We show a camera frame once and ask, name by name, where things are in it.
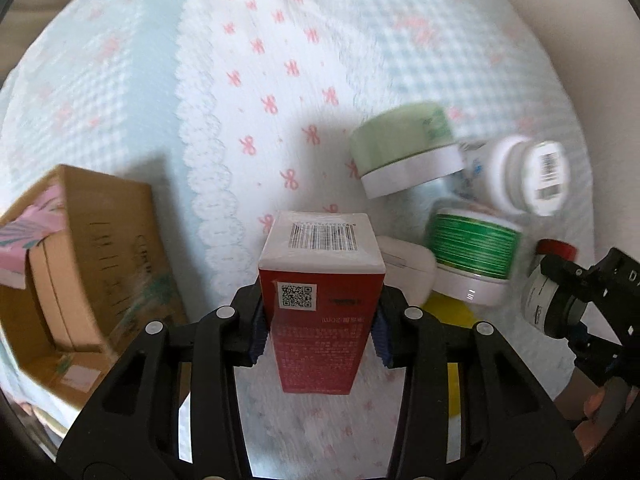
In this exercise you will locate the red carton box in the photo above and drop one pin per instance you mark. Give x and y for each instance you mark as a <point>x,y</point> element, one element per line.
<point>321,276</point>

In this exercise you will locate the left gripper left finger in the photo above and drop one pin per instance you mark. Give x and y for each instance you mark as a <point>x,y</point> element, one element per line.
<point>168,408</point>

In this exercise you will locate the red lid silver jar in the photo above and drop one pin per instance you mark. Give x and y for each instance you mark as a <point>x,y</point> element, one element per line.
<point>539,290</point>

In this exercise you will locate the yellow tape roll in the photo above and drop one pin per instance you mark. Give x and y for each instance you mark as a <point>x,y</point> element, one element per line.
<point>454,315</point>

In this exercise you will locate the person's right hand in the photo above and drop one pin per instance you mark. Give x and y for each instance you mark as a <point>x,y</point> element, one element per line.
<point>594,409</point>

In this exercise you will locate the blue checked bed sheet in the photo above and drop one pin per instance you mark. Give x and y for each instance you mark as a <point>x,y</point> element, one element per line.
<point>234,110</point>

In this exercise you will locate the white earbuds case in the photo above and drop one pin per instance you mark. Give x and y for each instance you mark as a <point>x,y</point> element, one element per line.
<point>409,267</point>

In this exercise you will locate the green label white jar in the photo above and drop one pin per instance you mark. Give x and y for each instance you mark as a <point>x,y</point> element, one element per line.
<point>474,254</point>

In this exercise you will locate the light green lid jar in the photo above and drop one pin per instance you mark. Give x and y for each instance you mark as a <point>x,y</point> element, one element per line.
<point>403,148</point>

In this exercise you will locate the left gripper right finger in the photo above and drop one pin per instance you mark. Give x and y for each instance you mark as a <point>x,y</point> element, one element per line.
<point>510,428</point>

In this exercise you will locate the open cardboard box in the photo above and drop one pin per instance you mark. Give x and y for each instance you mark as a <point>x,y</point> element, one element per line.
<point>83,270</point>

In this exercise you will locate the white barcode bottle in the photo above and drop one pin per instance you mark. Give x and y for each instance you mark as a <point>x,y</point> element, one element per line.
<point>514,175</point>

